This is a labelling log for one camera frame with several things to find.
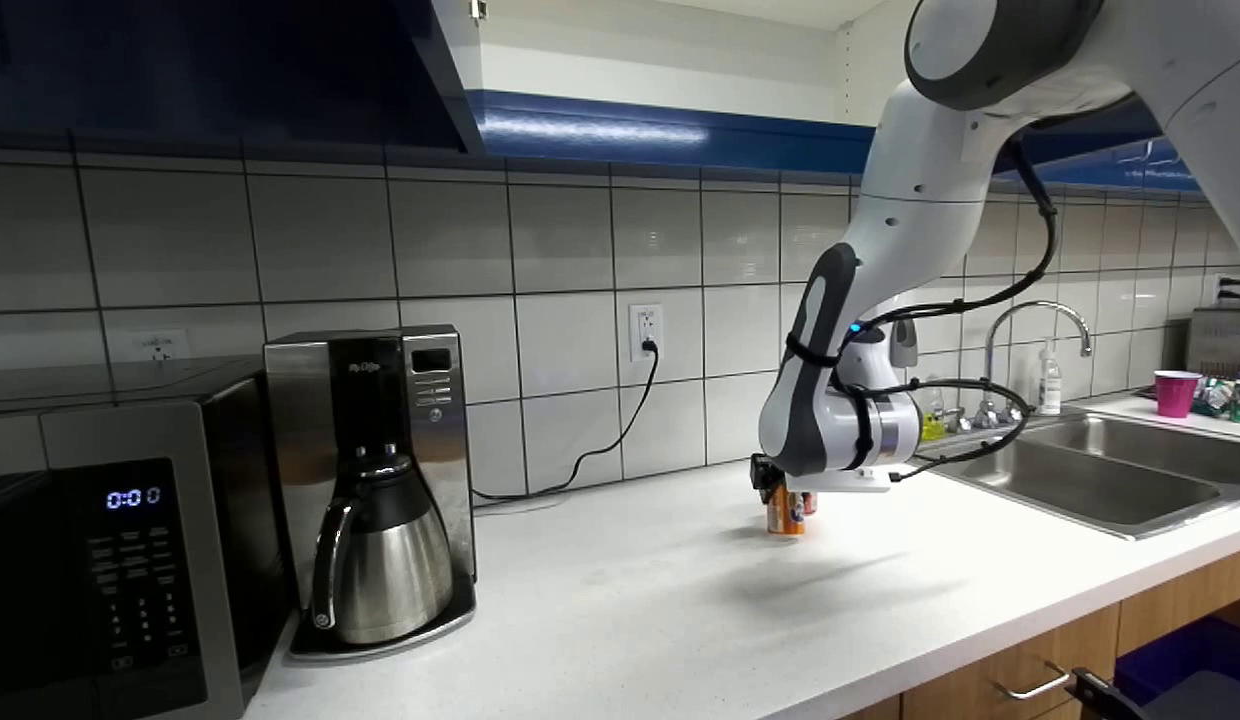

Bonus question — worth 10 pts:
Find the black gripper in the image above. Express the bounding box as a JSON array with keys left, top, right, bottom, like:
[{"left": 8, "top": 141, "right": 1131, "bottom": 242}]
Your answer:
[{"left": 748, "top": 453, "right": 820, "bottom": 531}]

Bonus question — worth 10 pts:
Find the orange Fanta can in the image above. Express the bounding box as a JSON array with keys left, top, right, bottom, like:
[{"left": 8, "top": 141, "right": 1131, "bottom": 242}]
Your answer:
[{"left": 762, "top": 483, "right": 811, "bottom": 540}]

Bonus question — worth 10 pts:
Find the wooden base cabinet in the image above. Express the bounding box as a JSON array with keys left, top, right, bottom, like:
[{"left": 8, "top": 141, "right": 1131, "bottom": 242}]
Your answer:
[{"left": 844, "top": 544, "right": 1240, "bottom": 720}]

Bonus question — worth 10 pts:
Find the white outlet with plug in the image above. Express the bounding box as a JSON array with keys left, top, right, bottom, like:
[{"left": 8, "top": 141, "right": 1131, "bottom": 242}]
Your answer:
[{"left": 622, "top": 302, "right": 668, "bottom": 371}]

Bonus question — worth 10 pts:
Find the chrome gooseneck faucet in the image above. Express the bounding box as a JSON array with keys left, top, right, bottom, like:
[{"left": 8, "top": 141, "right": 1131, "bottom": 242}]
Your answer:
[{"left": 954, "top": 296, "right": 1095, "bottom": 437}]

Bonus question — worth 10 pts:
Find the clear soap bottle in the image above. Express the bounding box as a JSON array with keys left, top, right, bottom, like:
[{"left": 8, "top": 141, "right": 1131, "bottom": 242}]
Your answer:
[{"left": 1037, "top": 348, "right": 1068, "bottom": 420}]

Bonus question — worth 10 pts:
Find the stainless steel sink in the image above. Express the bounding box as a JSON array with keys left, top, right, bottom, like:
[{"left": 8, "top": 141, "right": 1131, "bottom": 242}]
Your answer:
[{"left": 913, "top": 411, "right": 1240, "bottom": 540}]

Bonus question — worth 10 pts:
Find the steel and black coffee maker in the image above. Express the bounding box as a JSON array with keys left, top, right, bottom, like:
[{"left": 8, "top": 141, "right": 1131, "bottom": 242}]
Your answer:
[{"left": 260, "top": 325, "right": 478, "bottom": 666}]

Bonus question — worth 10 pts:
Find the pink cup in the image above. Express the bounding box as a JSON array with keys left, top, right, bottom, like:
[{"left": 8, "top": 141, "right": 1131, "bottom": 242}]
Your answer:
[{"left": 1150, "top": 370, "right": 1202, "bottom": 425}]

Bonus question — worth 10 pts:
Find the steel coffee carafe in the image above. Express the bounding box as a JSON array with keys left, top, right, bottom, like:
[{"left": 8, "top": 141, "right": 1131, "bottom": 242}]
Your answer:
[{"left": 308, "top": 456, "right": 460, "bottom": 652}]

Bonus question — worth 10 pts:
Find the black stand part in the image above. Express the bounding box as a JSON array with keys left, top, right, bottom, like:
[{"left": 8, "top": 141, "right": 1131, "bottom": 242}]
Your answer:
[{"left": 1061, "top": 666, "right": 1240, "bottom": 720}]

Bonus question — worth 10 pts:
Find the blue bin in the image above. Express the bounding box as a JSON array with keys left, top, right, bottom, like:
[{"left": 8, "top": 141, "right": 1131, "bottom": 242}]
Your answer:
[{"left": 1110, "top": 613, "right": 1240, "bottom": 714}]

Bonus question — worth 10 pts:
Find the grey metal appliance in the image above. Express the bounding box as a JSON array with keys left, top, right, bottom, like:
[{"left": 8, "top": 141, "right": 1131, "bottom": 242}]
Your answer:
[{"left": 1183, "top": 278, "right": 1240, "bottom": 379}]

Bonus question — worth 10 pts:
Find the steel microwave oven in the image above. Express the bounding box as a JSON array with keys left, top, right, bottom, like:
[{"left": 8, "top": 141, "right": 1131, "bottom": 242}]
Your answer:
[{"left": 0, "top": 363, "right": 300, "bottom": 720}]

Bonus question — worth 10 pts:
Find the silver drawer handle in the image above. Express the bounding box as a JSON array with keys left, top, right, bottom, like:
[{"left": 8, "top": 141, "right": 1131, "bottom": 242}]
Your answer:
[{"left": 991, "top": 666, "right": 1078, "bottom": 708}]

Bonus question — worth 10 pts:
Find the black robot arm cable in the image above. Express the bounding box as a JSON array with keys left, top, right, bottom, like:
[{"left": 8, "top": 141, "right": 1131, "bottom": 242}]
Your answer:
[{"left": 777, "top": 136, "right": 1061, "bottom": 488}]

